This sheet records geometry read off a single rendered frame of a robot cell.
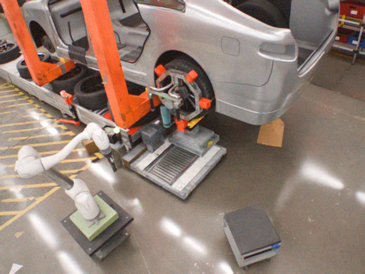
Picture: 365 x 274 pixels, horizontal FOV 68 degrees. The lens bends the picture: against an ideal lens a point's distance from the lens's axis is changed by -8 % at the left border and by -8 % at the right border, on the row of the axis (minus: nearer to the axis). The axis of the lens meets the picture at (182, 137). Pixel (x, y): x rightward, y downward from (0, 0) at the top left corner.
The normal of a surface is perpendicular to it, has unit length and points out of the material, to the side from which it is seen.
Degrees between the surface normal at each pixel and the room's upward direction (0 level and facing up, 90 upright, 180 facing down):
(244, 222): 0
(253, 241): 0
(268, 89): 90
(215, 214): 0
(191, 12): 65
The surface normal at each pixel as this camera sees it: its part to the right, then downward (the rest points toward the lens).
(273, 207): -0.10, -0.75
